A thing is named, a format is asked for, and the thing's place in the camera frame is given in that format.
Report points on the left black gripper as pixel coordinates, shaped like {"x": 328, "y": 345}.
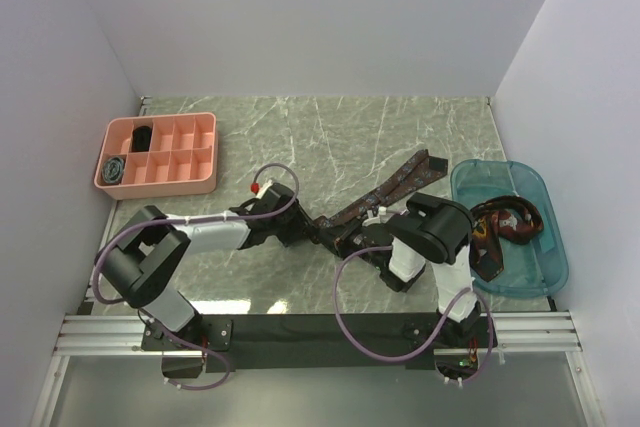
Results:
{"x": 301, "y": 221}

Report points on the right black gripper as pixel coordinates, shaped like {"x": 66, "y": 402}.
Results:
{"x": 339, "y": 238}

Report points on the brown blue floral tie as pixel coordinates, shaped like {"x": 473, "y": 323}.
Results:
{"x": 419, "y": 171}

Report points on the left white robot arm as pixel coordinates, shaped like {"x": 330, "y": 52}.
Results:
{"x": 141, "y": 260}

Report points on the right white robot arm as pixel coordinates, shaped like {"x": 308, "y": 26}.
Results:
{"x": 432, "y": 232}

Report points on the pink compartment organizer tray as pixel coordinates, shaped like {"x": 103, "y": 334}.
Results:
{"x": 182, "y": 159}

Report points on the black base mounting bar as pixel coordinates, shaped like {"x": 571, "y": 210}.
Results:
{"x": 272, "y": 341}

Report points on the black rolled tie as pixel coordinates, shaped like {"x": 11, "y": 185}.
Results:
{"x": 141, "y": 139}

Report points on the dark red patterned tie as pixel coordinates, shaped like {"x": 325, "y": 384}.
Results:
{"x": 510, "y": 217}

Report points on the grey patterned rolled tie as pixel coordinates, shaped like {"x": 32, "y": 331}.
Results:
{"x": 112, "y": 170}

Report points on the teal transparent plastic bin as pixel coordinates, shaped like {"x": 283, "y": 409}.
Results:
{"x": 537, "y": 269}

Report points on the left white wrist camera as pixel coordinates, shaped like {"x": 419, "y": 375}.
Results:
{"x": 259, "y": 190}

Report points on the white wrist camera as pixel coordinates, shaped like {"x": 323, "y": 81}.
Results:
{"x": 259, "y": 190}
{"x": 375, "y": 214}

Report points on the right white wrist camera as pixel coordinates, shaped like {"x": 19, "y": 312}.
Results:
{"x": 375, "y": 214}

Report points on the aluminium frame rail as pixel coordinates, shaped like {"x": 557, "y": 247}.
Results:
{"x": 517, "y": 332}

